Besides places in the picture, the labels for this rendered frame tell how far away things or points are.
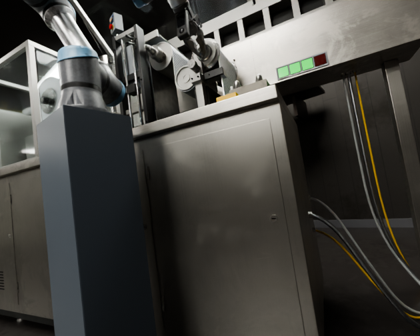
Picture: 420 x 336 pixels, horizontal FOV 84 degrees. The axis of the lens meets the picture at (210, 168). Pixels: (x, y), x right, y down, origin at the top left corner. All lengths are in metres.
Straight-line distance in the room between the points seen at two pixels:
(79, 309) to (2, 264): 1.19
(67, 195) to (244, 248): 0.52
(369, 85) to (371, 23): 1.50
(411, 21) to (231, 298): 1.36
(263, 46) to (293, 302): 1.24
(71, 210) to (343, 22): 1.39
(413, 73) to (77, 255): 2.88
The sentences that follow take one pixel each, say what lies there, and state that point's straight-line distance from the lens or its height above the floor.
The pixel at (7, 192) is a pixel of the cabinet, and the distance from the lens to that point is 1.76.
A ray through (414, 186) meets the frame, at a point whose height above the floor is 0.50.
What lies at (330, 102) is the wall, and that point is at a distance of 2.93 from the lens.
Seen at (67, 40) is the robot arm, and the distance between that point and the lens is 1.12.
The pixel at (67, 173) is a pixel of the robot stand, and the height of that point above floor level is 0.72.
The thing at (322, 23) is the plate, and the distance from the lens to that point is 1.48.
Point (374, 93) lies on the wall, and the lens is 2.90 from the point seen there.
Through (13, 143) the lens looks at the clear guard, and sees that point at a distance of 1.83.
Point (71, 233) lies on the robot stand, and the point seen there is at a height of 0.57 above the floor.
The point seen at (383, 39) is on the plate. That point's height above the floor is 1.19.
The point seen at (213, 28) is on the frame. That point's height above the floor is 1.60.
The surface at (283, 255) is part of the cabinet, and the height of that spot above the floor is 0.41.
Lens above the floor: 0.64
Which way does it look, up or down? 4 degrees up
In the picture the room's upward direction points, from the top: 8 degrees counter-clockwise
